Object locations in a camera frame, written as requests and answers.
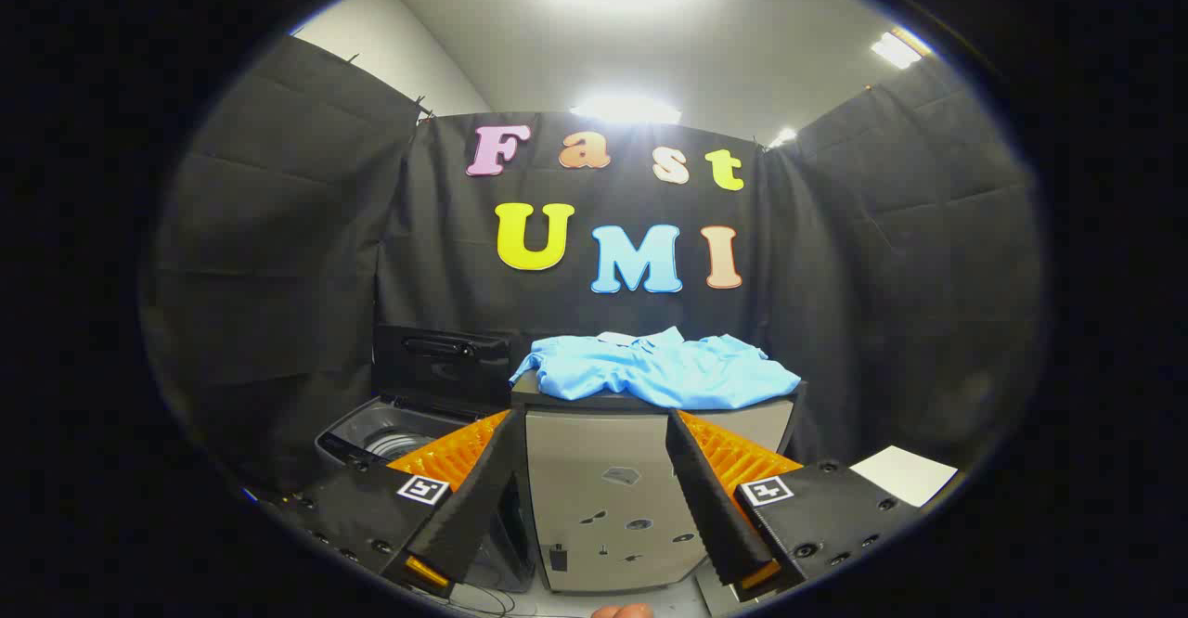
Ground black backdrop cloth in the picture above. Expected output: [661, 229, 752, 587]
[139, 35, 1045, 498]

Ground grey top-load washing machine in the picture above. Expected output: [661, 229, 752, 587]
[314, 393, 539, 593]

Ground black cables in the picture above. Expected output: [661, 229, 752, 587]
[453, 581, 523, 617]

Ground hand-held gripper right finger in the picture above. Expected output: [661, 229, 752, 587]
[665, 409, 920, 602]

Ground grey cabinet with dark top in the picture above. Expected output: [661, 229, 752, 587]
[510, 372, 807, 594]

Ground white paper sheet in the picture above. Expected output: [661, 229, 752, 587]
[849, 445, 959, 508]

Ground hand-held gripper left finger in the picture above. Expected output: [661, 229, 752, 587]
[278, 409, 527, 599]

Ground light blue polo shirt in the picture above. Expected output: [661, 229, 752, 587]
[509, 326, 802, 411]

